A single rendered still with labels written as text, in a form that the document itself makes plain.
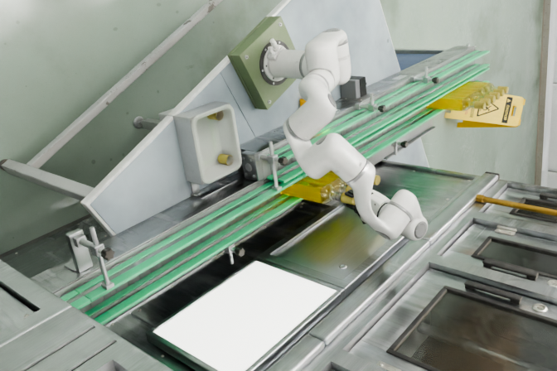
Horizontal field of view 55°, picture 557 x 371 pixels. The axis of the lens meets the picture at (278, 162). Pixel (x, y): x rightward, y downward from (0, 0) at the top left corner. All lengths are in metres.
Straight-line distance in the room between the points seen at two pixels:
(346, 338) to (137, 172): 0.76
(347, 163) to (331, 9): 1.01
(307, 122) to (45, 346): 0.84
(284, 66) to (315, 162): 0.50
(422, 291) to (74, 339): 0.98
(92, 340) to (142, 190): 0.80
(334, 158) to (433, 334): 0.50
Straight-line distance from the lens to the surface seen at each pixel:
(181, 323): 1.51
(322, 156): 1.39
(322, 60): 1.57
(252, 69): 1.83
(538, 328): 1.51
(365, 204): 1.43
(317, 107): 1.41
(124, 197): 1.64
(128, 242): 1.58
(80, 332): 0.97
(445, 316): 1.51
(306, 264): 1.66
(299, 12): 2.11
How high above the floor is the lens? 2.09
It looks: 40 degrees down
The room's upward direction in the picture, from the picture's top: 101 degrees clockwise
